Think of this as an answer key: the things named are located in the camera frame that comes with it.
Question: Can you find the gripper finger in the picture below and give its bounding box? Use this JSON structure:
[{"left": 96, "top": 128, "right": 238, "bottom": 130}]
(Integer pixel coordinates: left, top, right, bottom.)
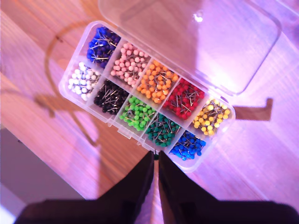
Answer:
[
  {"left": 158, "top": 150, "right": 236, "bottom": 224},
  {"left": 77, "top": 151, "right": 155, "bottom": 224}
]

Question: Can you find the bright blue pins heap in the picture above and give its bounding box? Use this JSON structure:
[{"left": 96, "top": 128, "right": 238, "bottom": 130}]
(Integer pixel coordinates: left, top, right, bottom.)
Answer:
[{"left": 169, "top": 131, "right": 207, "bottom": 161}]

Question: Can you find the dark green pins heap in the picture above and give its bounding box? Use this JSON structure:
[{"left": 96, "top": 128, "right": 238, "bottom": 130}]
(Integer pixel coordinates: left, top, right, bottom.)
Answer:
[{"left": 144, "top": 113, "right": 182, "bottom": 148}]

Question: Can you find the light green pins heap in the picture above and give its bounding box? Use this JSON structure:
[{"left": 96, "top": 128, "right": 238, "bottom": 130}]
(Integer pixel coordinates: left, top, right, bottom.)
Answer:
[{"left": 119, "top": 96, "right": 157, "bottom": 132}]

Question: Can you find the yellow pins heap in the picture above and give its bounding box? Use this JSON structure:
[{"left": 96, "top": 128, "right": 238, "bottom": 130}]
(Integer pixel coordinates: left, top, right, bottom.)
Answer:
[{"left": 192, "top": 99, "right": 232, "bottom": 137}]

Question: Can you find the black pins heap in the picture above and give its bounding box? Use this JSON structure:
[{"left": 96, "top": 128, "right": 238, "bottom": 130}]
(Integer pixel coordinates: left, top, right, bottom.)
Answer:
[{"left": 93, "top": 80, "right": 129, "bottom": 116}]

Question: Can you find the red pins heap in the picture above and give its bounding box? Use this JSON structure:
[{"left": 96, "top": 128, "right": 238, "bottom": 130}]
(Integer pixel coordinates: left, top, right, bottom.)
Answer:
[{"left": 163, "top": 78, "right": 206, "bottom": 120}]

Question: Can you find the orange pins heap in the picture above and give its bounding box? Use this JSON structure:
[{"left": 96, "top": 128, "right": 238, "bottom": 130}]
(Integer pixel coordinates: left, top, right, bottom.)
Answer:
[{"left": 136, "top": 59, "right": 179, "bottom": 104}]

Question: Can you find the white pins heap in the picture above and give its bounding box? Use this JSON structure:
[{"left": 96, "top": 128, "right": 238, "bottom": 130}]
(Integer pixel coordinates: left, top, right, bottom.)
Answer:
[{"left": 67, "top": 62, "right": 102, "bottom": 102}]

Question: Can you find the pink pins heap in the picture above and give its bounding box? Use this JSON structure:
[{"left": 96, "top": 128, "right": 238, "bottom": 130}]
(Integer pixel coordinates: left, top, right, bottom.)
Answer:
[{"left": 110, "top": 42, "right": 150, "bottom": 88}]

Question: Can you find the dark blue pins heap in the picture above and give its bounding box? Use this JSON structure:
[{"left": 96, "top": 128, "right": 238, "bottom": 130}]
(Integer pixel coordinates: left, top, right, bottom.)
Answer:
[{"left": 86, "top": 26, "right": 121, "bottom": 69}]

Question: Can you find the clear plastic pin box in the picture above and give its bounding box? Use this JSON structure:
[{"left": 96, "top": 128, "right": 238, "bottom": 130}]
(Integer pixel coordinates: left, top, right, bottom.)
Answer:
[{"left": 58, "top": 0, "right": 282, "bottom": 174}]

